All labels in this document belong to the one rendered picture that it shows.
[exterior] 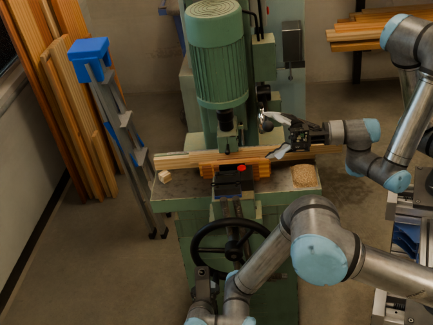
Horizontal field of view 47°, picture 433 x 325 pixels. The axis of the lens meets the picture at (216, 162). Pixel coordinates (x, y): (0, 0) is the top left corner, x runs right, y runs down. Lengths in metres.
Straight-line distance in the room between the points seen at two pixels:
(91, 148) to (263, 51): 1.58
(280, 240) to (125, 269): 1.65
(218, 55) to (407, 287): 0.83
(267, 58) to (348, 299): 1.29
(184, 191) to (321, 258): 0.80
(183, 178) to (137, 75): 2.58
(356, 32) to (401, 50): 2.06
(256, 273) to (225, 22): 0.72
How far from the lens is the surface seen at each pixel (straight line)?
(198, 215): 1.80
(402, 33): 1.55
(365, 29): 3.62
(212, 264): 1.97
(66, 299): 2.80
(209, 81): 1.58
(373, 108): 3.92
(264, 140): 2.15
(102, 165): 3.14
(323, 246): 1.07
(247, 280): 1.39
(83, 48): 2.39
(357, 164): 1.61
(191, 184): 1.80
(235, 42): 1.54
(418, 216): 1.95
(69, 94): 2.93
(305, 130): 1.51
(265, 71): 1.84
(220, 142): 1.73
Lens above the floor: 2.02
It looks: 36 degrees down
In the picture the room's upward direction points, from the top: 8 degrees counter-clockwise
